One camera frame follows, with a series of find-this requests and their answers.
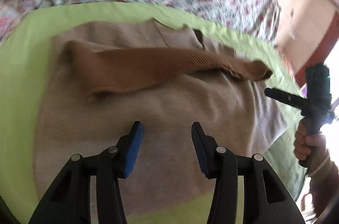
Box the person's right hand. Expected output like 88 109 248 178
294 121 328 163

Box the light green bed sheet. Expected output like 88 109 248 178
1 2 300 223

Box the beige knit sweater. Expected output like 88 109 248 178
33 18 290 219

